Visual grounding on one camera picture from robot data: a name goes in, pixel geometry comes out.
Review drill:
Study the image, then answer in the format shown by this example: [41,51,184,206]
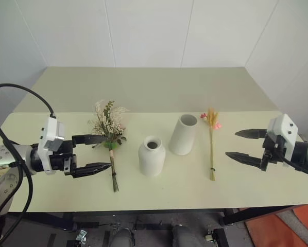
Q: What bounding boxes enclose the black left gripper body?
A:
[49,140,78,177]

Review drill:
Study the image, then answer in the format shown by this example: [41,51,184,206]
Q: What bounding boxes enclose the white tapered vase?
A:
[168,113,198,156]

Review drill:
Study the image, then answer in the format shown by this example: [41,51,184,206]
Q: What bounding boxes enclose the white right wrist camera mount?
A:
[268,113,299,163]

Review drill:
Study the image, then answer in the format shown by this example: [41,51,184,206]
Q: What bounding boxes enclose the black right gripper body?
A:
[260,132,286,171]

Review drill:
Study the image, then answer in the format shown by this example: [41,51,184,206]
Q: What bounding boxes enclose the black table frame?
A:
[4,205,308,234]

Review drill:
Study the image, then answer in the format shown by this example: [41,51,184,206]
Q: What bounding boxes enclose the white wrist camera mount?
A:
[268,113,299,163]
[37,117,67,176]

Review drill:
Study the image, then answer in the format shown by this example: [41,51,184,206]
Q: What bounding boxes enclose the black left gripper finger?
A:
[73,162,113,179]
[72,134,109,149]

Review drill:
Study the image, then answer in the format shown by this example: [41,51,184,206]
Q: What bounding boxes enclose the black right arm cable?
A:
[279,153,308,179]

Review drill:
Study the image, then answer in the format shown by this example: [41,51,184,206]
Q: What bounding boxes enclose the dark grey rounded shape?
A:
[109,227,134,247]

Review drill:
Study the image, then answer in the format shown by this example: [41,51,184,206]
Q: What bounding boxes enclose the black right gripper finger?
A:
[225,151,263,170]
[234,129,268,140]

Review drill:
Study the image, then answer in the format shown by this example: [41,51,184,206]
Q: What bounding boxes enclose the white bottle-shaped vase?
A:
[138,135,167,178]

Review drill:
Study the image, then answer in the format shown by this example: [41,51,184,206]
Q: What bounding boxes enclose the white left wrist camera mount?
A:
[37,117,67,176]

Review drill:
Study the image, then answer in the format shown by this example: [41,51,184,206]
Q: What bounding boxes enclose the green and white dried bouquet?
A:
[88,99,130,193]

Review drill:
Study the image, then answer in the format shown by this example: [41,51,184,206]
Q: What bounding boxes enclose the orange floor mat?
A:
[245,205,308,247]

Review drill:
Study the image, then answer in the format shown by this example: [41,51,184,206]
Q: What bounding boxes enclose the orange wheat and pink flower bunch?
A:
[200,107,223,182]

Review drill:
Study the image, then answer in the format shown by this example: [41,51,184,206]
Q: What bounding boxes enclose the silver caster wheel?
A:
[75,230,88,244]
[206,228,218,243]

